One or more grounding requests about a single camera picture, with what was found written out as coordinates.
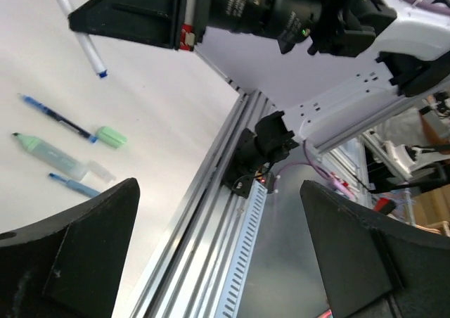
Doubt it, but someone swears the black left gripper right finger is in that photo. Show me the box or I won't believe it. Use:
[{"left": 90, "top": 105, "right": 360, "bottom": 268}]
[{"left": 300, "top": 181, "right": 449, "bottom": 317}]

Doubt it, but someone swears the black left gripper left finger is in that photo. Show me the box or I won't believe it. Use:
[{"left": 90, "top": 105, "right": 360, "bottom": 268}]
[{"left": 1, "top": 178, "right": 140, "bottom": 317}]

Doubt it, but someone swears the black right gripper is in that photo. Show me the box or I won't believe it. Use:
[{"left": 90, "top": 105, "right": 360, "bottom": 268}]
[{"left": 69, "top": 0, "right": 211, "bottom": 51}]

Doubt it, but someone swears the light blue pen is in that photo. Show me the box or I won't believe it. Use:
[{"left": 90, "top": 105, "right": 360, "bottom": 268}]
[{"left": 49, "top": 173, "right": 101, "bottom": 198}]

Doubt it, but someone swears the white marker pen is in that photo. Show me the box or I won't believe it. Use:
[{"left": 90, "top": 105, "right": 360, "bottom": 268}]
[{"left": 45, "top": 0, "right": 109, "bottom": 79}]

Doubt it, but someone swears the clear pen cap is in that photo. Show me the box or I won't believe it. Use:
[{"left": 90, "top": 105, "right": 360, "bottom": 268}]
[{"left": 86, "top": 161, "right": 116, "bottom": 183}]

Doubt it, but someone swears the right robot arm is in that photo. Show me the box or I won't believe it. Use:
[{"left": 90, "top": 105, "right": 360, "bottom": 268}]
[{"left": 68, "top": 0, "right": 449, "bottom": 317}]

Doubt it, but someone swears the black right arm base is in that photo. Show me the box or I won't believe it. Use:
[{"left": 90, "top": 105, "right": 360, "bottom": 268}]
[{"left": 221, "top": 110, "right": 300, "bottom": 198}]

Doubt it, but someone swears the green highlighter pen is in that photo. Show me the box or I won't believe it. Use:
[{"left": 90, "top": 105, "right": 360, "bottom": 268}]
[{"left": 12, "top": 132, "right": 88, "bottom": 182}]

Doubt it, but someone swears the dark blue gel pen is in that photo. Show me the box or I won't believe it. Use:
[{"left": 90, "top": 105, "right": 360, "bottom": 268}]
[{"left": 19, "top": 94, "right": 98, "bottom": 144}]

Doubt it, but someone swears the green highlighter cap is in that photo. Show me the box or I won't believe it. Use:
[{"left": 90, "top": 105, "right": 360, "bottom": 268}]
[{"left": 96, "top": 126, "right": 127, "bottom": 149}]

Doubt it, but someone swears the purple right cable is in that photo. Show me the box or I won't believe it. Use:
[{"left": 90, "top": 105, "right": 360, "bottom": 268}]
[{"left": 274, "top": 140, "right": 352, "bottom": 196}]

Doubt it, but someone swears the aluminium rail frame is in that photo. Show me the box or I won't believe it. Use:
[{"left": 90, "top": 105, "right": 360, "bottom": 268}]
[{"left": 123, "top": 90, "right": 273, "bottom": 317}]

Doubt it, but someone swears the white slotted cable duct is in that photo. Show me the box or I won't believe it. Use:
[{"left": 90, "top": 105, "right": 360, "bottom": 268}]
[{"left": 213, "top": 180, "right": 268, "bottom": 318}]

